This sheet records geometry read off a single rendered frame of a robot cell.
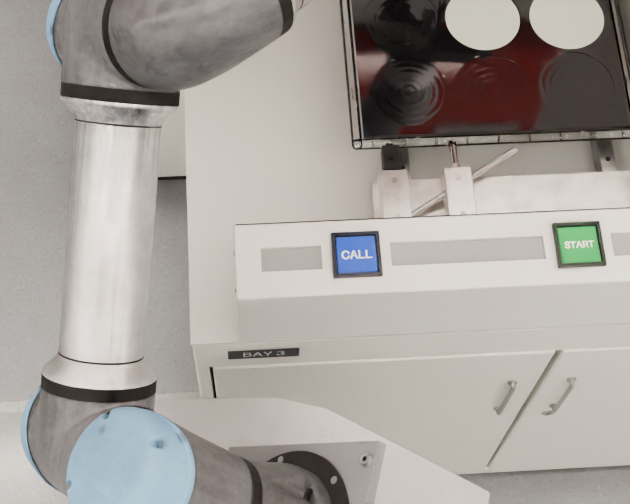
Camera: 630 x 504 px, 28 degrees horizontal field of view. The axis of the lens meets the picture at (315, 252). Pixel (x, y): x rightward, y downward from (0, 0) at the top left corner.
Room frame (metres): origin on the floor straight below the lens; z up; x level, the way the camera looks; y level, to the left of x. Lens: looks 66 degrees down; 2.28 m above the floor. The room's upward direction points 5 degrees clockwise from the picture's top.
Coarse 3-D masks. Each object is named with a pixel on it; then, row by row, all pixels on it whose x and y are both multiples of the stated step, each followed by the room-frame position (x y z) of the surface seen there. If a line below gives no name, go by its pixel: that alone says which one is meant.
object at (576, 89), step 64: (384, 0) 1.00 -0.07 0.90; (448, 0) 1.01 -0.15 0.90; (512, 0) 1.02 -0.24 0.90; (384, 64) 0.90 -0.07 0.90; (448, 64) 0.91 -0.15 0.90; (512, 64) 0.92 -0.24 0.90; (576, 64) 0.92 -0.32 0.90; (384, 128) 0.80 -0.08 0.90; (448, 128) 0.81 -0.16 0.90; (512, 128) 0.82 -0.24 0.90; (576, 128) 0.83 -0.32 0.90
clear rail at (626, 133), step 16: (624, 128) 0.83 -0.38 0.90; (368, 144) 0.78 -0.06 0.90; (384, 144) 0.78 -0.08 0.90; (400, 144) 0.78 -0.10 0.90; (416, 144) 0.78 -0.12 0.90; (432, 144) 0.79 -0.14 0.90; (448, 144) 0.79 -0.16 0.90; (464, 144) 0.79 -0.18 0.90; (480, 144) 0.79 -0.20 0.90; (496, 144) 0.80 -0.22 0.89
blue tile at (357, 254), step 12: (336, 240) 0.61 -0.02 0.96; (348, 240) 0.61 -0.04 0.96; (360, 240) 0.62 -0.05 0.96; (372, 240) 0.62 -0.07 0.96; (336, 252) 0.60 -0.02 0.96; (348, 252) 0.60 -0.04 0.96; (360, 252) 0.60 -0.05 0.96; (372, 252) 0.60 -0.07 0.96; (348, 264) 0.58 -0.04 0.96; (360, 264) 0.59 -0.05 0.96; (372, 264) 0.59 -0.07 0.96
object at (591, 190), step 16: (496, 176) 0.76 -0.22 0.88; (512, 176) 0.76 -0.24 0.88; (528, 176) 0.76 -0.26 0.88; (544, 176) 0.77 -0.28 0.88; (560, 176) 0.77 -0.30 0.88; (576, 176) 0.77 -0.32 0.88; (592, 176) 0.77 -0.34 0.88; (608, 176) 0.77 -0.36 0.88; (624, 176) 0.77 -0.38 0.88; (416, 192) 0.73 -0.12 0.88; (432, 192) 0.73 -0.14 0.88; (480, 192) 0.73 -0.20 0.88; (496, 192) 0.74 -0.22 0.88; (512, 192) 0.74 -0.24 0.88; (528, 192) 0.74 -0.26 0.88; (544, 192) 0.74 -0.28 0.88; (560, 192) 0.74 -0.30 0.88; (576, 192) 0.75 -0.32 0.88; (592, 192) 0.75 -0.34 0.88; (608, 192) 0.75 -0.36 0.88; (624, 192) 0.75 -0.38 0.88; (416, 208) 0.71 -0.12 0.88; (432, 208) 0.71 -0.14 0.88; (480, 208) 0.71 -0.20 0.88; (496, 208) 0.71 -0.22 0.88; (512, 208) 0.72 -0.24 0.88; (528, 208) 0.72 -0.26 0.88; (544, 208) 0.72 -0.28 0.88; (560, 208) 0.72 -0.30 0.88; (576, 208) 0.72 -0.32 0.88; (592, 208) 0.73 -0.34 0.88
